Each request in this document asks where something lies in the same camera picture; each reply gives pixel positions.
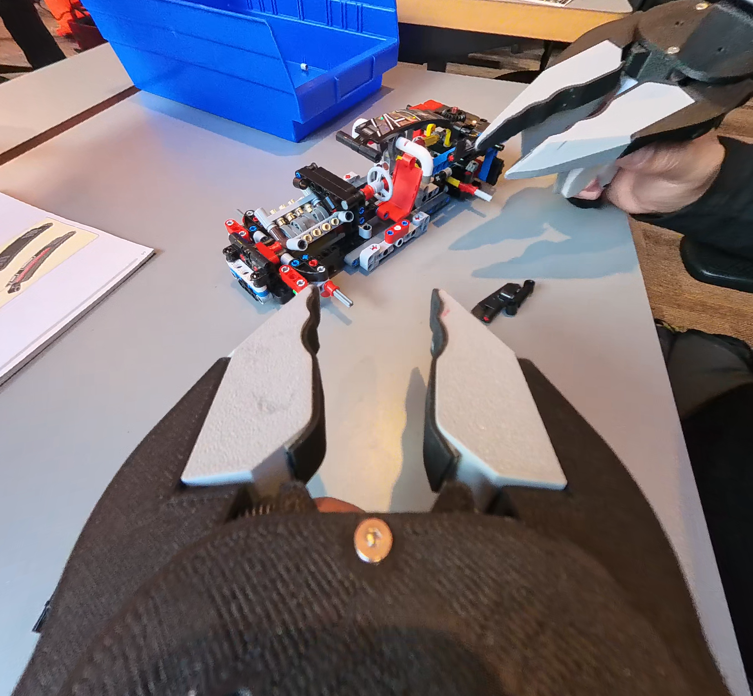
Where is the person's right hand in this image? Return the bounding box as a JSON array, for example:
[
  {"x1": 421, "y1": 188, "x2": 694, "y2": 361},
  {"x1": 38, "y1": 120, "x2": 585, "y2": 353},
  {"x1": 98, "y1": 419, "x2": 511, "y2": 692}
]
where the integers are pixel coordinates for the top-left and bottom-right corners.
[{"x1": 572, "y1": 133, "x2": 726, "y2": 216}]

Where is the grey desk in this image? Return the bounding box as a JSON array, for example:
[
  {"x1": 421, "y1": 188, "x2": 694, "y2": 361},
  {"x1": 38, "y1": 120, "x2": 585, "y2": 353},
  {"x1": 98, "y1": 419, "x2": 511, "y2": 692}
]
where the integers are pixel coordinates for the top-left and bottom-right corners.
[
  {"x1": 0, "y1": 43, "x2": 139, "y2": 164},
  {"x1": 0, "y1": 58, "x2": 739, "y2": 696}
]

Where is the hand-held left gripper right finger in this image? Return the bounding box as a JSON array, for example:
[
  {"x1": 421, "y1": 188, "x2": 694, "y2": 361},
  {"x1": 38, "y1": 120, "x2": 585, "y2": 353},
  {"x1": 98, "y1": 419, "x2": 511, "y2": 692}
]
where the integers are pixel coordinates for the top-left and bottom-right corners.
[{"x1": 422, "y1": 288, "x2": 568, "y2": 494}]

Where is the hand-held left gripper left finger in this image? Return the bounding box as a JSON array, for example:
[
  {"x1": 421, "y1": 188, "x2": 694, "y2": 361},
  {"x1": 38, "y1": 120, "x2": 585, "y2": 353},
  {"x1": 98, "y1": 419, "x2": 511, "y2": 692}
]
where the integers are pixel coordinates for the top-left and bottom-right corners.
[{"x1": 180, "y1": 286, "x2": 327, "y2": 490}]

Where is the orange cloth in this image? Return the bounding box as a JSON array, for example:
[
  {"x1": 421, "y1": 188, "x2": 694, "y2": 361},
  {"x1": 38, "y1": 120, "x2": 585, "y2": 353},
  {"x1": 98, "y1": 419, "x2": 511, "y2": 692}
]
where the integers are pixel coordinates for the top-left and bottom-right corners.
[{"x1": 20, "y1": 0, "x2": 92, "y2": 38}]

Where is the person's right forearm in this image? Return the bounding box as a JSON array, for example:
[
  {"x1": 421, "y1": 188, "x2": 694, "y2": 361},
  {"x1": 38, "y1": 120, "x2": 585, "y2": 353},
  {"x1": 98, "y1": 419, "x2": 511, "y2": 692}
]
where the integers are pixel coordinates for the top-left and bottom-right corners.
[{"x1": 632, "y1": 134, "x2": 753, "y2": 233}]

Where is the black brick assembly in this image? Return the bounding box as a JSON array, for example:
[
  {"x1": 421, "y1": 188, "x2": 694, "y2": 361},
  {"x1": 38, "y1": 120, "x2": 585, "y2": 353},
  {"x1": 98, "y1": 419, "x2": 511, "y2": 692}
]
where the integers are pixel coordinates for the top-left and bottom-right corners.
[{"x1": 472, "y1": 280, "x2": 536, "y2": 325}]

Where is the black office chair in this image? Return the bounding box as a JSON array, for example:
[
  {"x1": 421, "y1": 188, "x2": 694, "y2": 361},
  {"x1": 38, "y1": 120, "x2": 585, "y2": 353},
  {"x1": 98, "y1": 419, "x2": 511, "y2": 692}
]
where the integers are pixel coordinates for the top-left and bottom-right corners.
[{"x1": 679, "y1": 234, "x2": 753, "y2": 295}]

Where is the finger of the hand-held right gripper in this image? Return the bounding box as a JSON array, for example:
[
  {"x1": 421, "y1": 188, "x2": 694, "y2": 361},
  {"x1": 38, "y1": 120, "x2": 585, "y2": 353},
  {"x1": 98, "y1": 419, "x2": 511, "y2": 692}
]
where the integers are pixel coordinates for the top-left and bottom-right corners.
[
  {"x1": 473, "y1": 39, "x2": 641, "y2": 152},
  {"x1": 504, "y1": 80, "x2": 699, "y2": 182}
]

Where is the blue plastic bin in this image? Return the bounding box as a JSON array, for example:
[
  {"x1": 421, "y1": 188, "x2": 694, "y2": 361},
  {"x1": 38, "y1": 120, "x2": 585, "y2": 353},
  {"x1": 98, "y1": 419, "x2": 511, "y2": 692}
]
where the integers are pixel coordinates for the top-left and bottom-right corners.
[{"x1": 62, "y1": 0, "x2": 401, "y2": 144}]

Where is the white instruction booklet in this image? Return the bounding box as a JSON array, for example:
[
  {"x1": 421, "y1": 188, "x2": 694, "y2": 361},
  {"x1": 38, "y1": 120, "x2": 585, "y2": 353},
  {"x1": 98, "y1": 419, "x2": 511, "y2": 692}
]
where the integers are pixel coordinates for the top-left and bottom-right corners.
[{"x1": 0, "y1": 191, "x2": 155, "y2": 385}]

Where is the toy brick car chassis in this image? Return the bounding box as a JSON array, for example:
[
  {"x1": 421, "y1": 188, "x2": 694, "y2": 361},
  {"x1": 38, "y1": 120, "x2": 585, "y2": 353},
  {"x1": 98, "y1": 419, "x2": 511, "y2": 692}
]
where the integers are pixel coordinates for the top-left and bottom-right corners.
[{"x1": 222, "y1": 99, "x2": 507, "y2": 307}]

